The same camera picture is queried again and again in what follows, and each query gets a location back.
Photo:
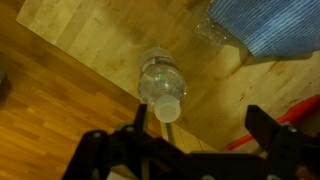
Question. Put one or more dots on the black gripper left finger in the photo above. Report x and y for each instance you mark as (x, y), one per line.
(140, 120)

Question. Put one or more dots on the blue cloth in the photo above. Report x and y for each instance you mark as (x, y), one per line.
(270, 23)

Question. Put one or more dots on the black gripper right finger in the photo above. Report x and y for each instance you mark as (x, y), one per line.
(263, 128)

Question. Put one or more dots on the clear plastic water bottle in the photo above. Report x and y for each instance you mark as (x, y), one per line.
(161, 80)

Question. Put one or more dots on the crumpled clear plastic bottle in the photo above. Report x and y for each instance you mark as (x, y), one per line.
(213, 30)

